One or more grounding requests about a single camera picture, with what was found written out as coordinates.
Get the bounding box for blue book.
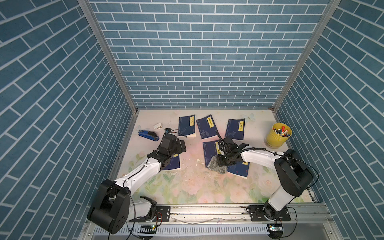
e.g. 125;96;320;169
203;140;222;168
227;162;249;179
177;115;196;137
196;115;218;139
163;155;181;171
225;119;245;140

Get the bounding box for grey striped cloth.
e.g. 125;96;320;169
207;156;228;175

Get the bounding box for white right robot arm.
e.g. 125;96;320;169
207;137;314;221

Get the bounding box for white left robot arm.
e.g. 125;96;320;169
87;134;187;234

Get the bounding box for blue black stapler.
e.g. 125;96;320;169
138;130;160;142

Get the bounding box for yellow pen cup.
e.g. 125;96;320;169
265;123;293;149

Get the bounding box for pens in cup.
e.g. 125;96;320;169
273;126;291;138

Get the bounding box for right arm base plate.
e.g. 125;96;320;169
246;205;291;222

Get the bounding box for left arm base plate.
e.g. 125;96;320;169
128;205;171;224

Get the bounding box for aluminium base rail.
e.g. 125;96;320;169
80;202;337;229

